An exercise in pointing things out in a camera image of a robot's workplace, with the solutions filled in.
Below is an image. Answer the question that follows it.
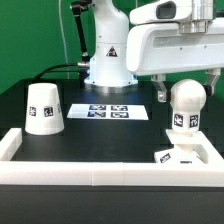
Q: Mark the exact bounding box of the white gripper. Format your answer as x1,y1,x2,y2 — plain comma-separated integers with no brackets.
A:
126,0,224,102

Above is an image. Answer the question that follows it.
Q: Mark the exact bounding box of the white lamp bulb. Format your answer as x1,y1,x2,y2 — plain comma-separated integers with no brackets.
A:
170,79,206,135

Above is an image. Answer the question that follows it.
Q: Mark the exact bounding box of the white lamp base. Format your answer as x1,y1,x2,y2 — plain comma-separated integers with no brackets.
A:
153,128,205,165

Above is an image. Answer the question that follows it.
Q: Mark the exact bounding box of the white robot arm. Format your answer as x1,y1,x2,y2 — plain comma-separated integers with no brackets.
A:
85,0,224,102

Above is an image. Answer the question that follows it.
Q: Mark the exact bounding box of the white lamp shade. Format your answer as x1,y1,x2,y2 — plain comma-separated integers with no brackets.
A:
25,83,64,135

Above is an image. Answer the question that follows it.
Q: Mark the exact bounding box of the white marker sheet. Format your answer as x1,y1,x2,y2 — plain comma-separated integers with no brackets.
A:
67,104,148,120

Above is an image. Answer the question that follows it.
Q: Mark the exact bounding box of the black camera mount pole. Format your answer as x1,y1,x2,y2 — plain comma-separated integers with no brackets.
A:
70,0,92,62

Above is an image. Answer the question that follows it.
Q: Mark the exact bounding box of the black cable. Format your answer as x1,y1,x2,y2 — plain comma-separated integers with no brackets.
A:
33,62,91,81

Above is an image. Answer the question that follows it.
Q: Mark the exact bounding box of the white hanging cable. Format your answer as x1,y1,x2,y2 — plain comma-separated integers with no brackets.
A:
58,0,70,80

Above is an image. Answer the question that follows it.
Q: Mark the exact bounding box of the white fence frame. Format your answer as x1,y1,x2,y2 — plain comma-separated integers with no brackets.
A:
0,128,224,187

